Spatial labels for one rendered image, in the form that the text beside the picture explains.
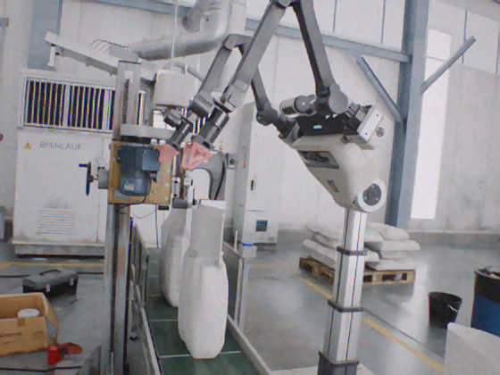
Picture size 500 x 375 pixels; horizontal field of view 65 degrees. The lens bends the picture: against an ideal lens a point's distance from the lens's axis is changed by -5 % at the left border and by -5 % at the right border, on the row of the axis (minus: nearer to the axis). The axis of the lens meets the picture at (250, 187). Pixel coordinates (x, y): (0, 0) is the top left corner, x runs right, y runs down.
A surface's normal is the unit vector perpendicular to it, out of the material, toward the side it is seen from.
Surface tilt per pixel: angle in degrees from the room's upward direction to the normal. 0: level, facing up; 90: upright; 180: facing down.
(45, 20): 90
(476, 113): 90
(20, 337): 90
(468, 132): 90
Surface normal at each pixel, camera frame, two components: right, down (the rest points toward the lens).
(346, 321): 0.33, 0.09
